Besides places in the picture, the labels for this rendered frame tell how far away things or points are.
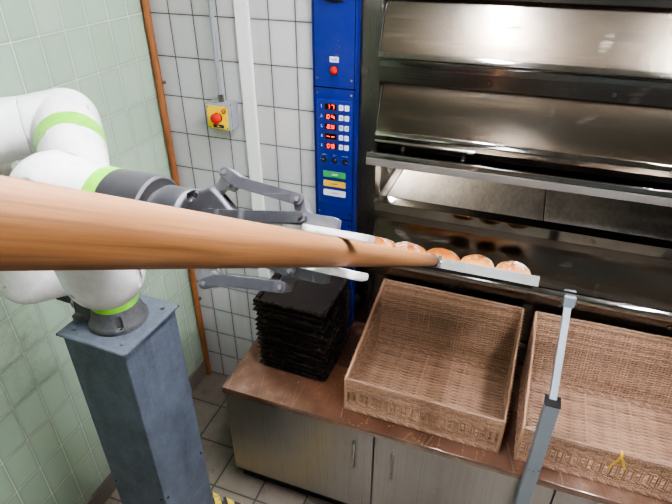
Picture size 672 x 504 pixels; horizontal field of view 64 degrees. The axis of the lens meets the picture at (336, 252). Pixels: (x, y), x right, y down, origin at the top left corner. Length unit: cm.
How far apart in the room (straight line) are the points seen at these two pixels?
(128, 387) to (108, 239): 131
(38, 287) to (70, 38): 90
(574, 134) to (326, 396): 124
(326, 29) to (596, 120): 90
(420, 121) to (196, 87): 88
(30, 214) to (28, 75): 169
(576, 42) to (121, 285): 144
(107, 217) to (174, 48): 203
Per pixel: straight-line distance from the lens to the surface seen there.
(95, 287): 74
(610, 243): 203
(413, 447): 197
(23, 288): 138
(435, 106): 188
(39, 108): 109
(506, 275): 151
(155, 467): 173
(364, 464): 213
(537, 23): 180
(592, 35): 180
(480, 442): 196
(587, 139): 186
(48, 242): 19
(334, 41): 188
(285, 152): 211
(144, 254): 23
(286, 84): 202
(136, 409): 156
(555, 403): 166
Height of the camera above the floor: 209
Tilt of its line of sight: 32 degrees down
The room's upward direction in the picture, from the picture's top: straight up
